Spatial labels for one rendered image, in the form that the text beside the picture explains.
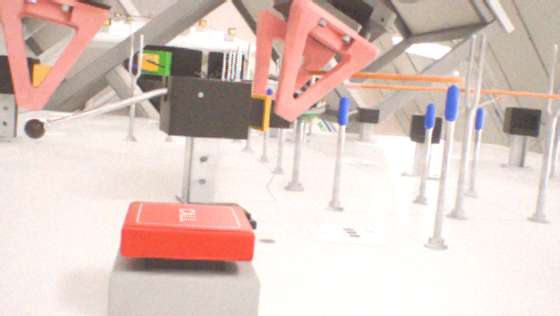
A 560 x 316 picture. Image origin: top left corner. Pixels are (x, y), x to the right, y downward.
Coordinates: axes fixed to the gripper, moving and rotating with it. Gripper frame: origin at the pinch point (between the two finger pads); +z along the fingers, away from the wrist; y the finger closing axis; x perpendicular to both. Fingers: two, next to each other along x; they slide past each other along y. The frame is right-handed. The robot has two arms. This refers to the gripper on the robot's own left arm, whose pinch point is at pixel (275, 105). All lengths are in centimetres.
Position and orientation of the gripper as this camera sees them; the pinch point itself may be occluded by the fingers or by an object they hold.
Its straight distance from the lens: 47.8
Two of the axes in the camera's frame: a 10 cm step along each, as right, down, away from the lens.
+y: -3.3, -1.3, 9.4
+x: -8.2, -4.6, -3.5
